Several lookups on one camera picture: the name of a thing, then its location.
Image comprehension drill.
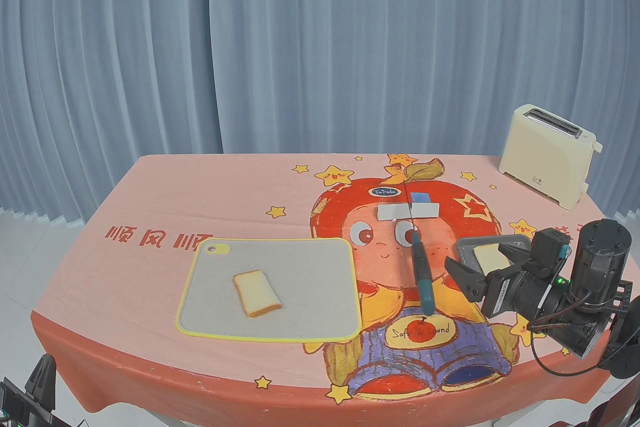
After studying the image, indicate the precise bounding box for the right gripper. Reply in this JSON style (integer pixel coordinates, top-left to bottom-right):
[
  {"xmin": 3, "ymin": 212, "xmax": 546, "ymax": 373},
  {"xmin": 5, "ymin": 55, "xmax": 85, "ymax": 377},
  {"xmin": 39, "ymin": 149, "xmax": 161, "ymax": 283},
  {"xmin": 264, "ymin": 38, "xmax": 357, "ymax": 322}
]
[{"xmin": 444, "ymin": 242, "xmax": 569, "ymax": 322}]

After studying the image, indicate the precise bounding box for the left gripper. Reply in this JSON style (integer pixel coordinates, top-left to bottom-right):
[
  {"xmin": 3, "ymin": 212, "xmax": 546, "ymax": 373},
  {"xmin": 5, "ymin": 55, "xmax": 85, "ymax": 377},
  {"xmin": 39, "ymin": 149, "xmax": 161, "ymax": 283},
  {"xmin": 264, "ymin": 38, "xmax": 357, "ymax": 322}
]
[{"xmin": 0, "ymin": 353, "xmax": 57, "ymax": 427}]

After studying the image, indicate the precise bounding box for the slice of bread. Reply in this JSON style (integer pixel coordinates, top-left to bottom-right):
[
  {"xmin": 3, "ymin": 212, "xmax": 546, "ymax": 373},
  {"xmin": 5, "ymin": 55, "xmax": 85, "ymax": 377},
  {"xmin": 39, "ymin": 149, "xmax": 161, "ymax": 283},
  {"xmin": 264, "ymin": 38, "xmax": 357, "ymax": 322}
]
[
  {"xmin": 472, "ymin": 245, "xmax": 512, "ymax": 274},
  {"xmin": 232, "ymin": 269, "xmax": 283, "ymax": 319}
]

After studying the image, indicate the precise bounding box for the cream toaster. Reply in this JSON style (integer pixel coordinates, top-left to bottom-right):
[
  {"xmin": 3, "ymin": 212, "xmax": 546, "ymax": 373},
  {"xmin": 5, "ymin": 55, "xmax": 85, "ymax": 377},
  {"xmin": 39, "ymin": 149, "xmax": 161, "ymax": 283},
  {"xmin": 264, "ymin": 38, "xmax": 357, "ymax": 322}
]
[{"xmin": 498, "ymin": 104, "xmax": 604, "ymax": 210}]

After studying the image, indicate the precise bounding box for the dark grey tray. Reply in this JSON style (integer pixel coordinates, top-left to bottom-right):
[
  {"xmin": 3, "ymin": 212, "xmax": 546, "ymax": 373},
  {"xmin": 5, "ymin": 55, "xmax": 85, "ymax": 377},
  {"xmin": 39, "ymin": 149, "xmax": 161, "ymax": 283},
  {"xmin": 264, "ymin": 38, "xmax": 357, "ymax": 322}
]
[{"xmin": 457, "ymin": 235, "xmax": 534, "ymax": 282}]

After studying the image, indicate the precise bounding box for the white knife rest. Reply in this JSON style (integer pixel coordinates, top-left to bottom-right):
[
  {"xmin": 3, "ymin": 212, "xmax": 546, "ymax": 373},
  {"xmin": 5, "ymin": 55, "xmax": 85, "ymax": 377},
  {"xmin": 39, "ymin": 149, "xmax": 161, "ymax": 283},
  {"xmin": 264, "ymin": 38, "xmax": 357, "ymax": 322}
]
[{"xmin": 377, "ymin": 202, "xmax": 440, "ymax": 221}]

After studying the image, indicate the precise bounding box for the cutting board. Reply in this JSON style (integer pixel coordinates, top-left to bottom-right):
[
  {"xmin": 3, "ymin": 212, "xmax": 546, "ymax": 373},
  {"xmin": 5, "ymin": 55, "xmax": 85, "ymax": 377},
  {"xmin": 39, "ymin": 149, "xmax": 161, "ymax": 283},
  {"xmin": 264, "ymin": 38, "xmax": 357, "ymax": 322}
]
[{"xmin": 175, "ymin": 237, "xmax": 363, "ymax": 344}]

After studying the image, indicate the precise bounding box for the blue curtain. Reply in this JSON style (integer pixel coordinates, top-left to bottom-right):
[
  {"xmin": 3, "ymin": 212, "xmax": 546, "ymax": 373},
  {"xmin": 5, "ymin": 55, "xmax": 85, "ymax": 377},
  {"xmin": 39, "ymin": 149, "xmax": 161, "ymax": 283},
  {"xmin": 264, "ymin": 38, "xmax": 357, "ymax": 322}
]
[
  {"xmin": 206, "ymin": 0, "xmax": 640, "ymax": 221},
  {"xmin": 0, "ymin": 0, "xmax": 224, "ymax": 226}
]

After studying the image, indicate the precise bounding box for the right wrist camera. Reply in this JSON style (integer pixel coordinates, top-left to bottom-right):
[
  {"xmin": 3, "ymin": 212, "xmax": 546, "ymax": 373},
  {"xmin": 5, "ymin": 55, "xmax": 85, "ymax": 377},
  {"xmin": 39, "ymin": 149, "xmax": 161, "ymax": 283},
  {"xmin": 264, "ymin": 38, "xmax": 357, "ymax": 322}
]
[{"xmin": 529, "ymin": 228, "xmax": 572, "ymax": 277}]

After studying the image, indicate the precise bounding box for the knife with blue-green handle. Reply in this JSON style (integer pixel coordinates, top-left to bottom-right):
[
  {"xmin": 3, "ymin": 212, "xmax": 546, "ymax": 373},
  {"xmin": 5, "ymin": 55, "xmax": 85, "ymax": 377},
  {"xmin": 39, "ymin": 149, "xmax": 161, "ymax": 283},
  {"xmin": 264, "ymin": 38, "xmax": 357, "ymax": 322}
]
[{"xmin": 400, "ymin": 181, "xmax": 438, "ymax": 317}]

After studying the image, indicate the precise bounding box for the black cable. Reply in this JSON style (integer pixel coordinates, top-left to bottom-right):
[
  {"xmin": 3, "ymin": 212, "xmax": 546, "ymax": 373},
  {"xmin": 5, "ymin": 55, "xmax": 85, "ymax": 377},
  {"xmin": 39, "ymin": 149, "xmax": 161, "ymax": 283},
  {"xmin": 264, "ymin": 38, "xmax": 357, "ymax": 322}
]
[{"xmin": 527, "ymin": 322, "xmax": 613, "ymax": 377}]

